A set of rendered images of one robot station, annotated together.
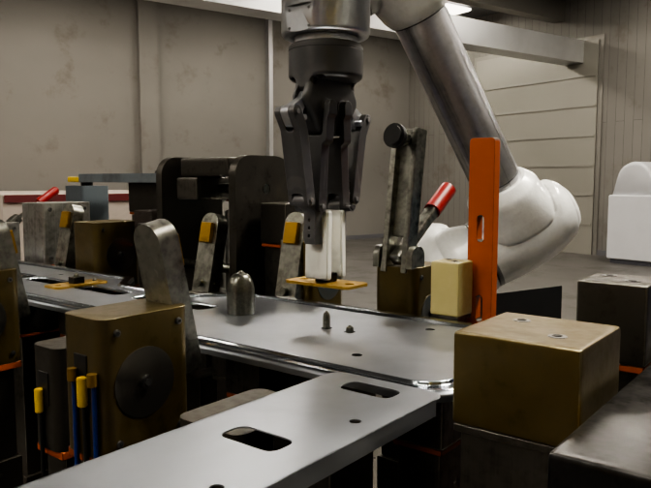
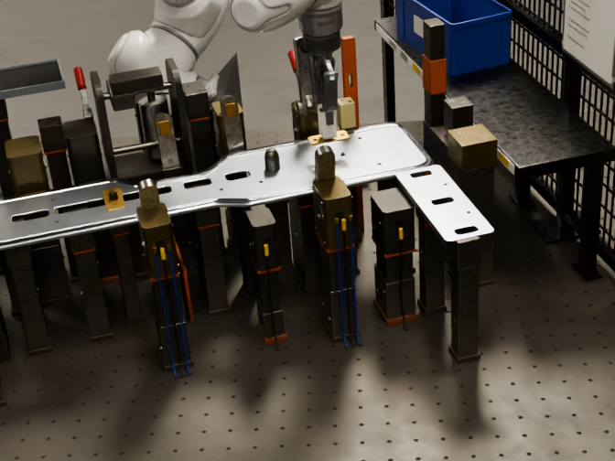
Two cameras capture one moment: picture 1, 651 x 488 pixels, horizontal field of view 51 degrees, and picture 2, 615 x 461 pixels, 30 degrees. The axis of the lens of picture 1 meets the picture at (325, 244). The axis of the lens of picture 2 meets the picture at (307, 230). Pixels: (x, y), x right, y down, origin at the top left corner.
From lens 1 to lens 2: 2.11 m
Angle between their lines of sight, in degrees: 55
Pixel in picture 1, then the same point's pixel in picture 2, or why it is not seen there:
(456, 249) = (171, 51)
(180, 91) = not seen: outside the picture
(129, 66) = not seen: outside the picture
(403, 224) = (308, 88)
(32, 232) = not seen: outside the picture
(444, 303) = (349, 122)
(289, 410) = (426, 190)
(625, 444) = (523, 158)
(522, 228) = (210, 21)
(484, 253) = (353, 91)
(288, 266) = (232, 130)
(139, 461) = (441, 219)
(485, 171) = (351, 54)
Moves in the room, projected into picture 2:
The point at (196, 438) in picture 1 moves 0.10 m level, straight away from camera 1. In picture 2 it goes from (433, 209) to (385, 200)
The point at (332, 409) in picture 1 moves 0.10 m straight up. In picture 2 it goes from (432, 184) to (431, 140)
